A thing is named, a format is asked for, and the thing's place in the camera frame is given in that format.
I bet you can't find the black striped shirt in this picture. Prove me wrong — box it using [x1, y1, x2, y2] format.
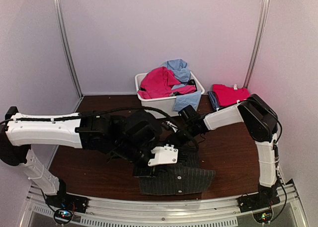
[138, 152, 216, 196]

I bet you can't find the red t-shirt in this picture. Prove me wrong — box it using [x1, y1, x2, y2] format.
[212, 84, 250, 106]

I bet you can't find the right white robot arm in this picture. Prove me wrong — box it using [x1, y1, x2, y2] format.
[166, 95, 277, 208]

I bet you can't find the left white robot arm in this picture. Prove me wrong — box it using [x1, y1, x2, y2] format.
[0, 107, 164, 209]

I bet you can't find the white plastic laundry bin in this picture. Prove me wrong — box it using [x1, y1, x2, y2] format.
[135, 71, 205, 117]

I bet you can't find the folded blue checkered shirt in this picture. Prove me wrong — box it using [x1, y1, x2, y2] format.
[208, 91, 220, 111]

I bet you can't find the pink garment in bin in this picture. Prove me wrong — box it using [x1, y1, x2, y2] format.
[137, 67, 197, 99]

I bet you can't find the light blue shirt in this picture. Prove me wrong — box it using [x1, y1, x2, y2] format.
[162, 59, 202, 112]

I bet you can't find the left circuit board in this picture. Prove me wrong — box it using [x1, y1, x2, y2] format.
[53, 209, 74, 225]

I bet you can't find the circuit board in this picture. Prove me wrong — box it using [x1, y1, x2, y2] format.
[252, 209, 273, 224]
[53, 209, 74, 225]

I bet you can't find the right circuit board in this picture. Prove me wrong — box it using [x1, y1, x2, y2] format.
[252, 209, 273, 224]

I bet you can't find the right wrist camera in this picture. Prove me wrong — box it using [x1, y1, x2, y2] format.
[161, 121, 178, 133]

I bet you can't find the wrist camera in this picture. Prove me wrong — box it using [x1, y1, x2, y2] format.
[148, 145, 179, 167]
[161, 121, 178, 133]

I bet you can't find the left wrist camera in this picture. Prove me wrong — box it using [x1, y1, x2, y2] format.
[148, 145, 179, 167]

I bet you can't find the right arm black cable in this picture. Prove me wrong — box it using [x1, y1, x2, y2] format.
[244, 99, 289, 213]

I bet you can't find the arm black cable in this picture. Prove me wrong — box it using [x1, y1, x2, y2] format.
[244, 99, 289, 213]
[0, 107, 199, 151]

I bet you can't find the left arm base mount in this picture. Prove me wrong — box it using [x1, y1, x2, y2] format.
[46, 194, 88, 214]

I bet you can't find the front aluminium rail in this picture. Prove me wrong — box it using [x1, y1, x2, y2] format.
[17, 184, 309, 227]

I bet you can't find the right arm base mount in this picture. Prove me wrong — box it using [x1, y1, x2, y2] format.
[237, 193, 280, 213]

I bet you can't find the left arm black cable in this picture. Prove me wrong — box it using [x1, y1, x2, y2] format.
[0, 107, 199, 151]

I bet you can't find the right aluminium frame post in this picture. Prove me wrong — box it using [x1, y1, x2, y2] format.
[243, 0, 270, 88]

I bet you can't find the aluminium frame post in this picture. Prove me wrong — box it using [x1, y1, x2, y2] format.
[243, 0, 270, 88]
[53, 0, 83, 98]

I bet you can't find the left aluminium frame post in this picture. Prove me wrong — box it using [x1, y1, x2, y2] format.
[53, 0, 83, 98]

